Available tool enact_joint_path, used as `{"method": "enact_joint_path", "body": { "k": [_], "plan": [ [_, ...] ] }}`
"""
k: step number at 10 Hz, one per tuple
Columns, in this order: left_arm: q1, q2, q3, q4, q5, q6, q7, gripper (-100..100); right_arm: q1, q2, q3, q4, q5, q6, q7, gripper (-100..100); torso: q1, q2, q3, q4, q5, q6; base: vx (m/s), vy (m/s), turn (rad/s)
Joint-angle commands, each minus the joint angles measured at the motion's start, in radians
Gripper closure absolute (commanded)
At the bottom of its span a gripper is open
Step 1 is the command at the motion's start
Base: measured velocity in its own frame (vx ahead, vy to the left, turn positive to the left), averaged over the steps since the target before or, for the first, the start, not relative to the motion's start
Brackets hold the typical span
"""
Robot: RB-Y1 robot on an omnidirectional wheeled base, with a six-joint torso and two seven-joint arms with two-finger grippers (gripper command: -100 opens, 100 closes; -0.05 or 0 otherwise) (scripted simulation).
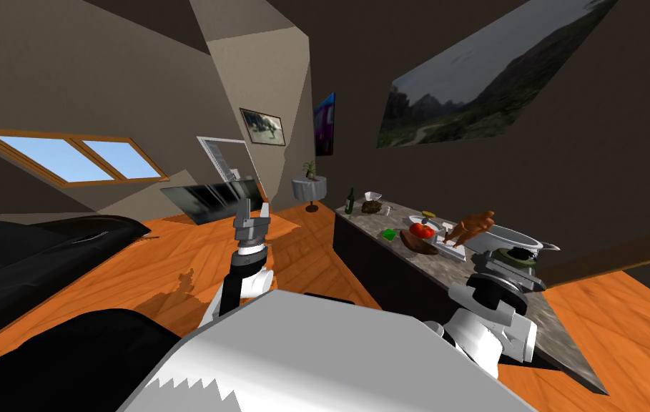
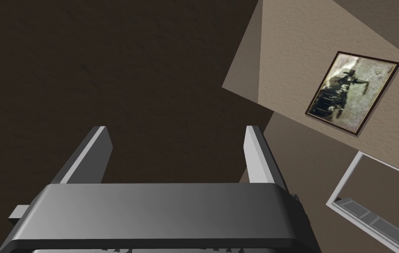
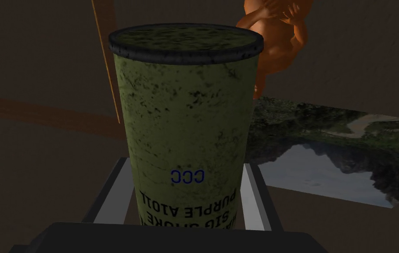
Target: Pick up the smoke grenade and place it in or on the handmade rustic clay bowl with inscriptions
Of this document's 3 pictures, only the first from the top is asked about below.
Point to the black flat television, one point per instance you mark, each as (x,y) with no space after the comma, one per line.
(210,200)

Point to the wooden framed window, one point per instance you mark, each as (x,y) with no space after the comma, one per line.
(73,157)

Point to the brown wooden bowl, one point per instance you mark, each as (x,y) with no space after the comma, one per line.
(416,243)

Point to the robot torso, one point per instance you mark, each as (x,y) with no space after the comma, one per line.
(313,360)

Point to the mountain landscape wall picture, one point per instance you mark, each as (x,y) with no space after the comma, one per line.
(490,80)

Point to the dark brown bread loaf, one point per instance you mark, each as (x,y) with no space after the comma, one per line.
(371,207)

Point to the red tomato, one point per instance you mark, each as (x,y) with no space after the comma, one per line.
(421,230)

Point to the purple wall picture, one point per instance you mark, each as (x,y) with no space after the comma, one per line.
(324,125)

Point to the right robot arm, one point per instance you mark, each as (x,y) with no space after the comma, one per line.
(490,332)

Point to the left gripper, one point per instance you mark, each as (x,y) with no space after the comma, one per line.
(250,230)

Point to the green wine bottle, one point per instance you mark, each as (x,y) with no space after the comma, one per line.
(350,202)

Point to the dark counter with marble top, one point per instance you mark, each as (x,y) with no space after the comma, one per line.
(550,329)

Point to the black sofa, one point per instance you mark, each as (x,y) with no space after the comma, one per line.
(27,263)

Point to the dark framed wall picture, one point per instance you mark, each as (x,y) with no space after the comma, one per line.
(263,127)

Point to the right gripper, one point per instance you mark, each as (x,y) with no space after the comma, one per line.
(507,272)

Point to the small white bowl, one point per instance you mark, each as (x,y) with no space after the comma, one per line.
(372,196)

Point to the white plate with yellow food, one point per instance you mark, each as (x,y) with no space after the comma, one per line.
(423,218)

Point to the green square block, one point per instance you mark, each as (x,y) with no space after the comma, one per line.
(388,233)

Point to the white tray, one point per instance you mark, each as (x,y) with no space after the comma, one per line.
(451,247)

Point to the white pot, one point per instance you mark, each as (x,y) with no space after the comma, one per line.
(502,237)

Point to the brown roast chicken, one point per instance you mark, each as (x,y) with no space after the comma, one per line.
(473,226)

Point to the round table with plant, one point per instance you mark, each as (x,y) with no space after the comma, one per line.
(309,189)

